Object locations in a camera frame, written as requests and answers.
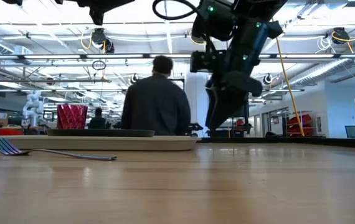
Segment black hanging cable loop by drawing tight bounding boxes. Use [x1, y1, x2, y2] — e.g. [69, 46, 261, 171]
[92, 60, 107, 72]

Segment white pillar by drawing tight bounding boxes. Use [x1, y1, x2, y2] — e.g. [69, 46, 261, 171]
[185, 71, 210, 133]

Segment red faceted plastic cup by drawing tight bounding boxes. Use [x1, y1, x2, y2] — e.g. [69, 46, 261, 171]
[55, 104, 89, 130]

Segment iridescent blue metal fork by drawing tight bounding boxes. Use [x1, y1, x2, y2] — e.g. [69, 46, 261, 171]
[0, 136, 118, 162]

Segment person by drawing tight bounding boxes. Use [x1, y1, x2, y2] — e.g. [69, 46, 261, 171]
[87, 107, 108, 130]
[120, 55, 192, 137]

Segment yellow hanging cable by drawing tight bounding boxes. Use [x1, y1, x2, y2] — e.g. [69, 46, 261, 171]
[275, 37, 305, 138]

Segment black round plate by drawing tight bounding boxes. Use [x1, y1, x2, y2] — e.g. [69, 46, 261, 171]
[45, 128, 156, 138]

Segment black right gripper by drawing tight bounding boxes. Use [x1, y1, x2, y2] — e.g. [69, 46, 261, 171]
[205, 19, 284, 131]

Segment red storage bins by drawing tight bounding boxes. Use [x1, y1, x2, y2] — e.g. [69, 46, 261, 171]
[0, 127, 24, 136]

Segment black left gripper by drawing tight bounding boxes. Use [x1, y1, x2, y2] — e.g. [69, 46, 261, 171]
[54, 0, 136, 26]

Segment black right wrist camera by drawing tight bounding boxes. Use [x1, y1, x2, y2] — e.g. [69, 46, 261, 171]
[189, 50, 228, 74]

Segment red shelf bins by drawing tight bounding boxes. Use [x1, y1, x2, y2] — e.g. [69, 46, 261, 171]
[286, 113, 314, 138]

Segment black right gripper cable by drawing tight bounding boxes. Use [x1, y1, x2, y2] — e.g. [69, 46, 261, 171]
[151, 0, 204, 21]

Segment beige plastic tray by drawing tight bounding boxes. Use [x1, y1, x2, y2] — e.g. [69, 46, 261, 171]
[0, 134, 202, 152]

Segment black aluminium table frame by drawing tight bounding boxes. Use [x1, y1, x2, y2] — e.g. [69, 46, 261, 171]
[196, 136, 355, 149]

